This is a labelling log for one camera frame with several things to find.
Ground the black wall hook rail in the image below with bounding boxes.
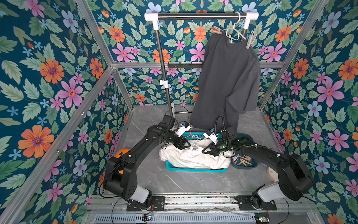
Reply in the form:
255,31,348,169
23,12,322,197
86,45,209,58
166,62,202,69

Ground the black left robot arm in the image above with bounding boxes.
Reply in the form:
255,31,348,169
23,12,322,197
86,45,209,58
100,115,191,204

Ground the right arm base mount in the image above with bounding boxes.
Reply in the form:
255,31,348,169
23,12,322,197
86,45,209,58
234,195,277,211

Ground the orange shark plush toy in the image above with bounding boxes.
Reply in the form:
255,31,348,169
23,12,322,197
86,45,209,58
98,149,130,188

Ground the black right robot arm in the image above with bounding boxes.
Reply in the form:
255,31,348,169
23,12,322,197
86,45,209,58
202,125,315,210

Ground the white clothespin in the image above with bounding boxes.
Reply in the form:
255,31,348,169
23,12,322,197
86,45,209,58
246,31,257,49

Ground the white garment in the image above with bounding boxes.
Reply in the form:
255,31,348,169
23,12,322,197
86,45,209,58
159,139,230,170

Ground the dark grey t-shirt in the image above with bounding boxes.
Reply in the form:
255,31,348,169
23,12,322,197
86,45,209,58
190,34,261,130

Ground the beige round clock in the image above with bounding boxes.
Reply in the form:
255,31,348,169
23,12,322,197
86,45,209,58
266,167,278,183

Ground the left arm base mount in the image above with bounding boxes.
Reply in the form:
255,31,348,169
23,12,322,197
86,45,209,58
126,196,166,212

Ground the white steel clothes rack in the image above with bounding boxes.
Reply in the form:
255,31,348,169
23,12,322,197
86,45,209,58
144,11,259,129

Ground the dark teal clothespin tray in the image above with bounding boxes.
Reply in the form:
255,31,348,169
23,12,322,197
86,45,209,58
230,150,258,169

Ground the teal laundry basket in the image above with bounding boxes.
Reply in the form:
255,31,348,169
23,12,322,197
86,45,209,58
162,132,227,173

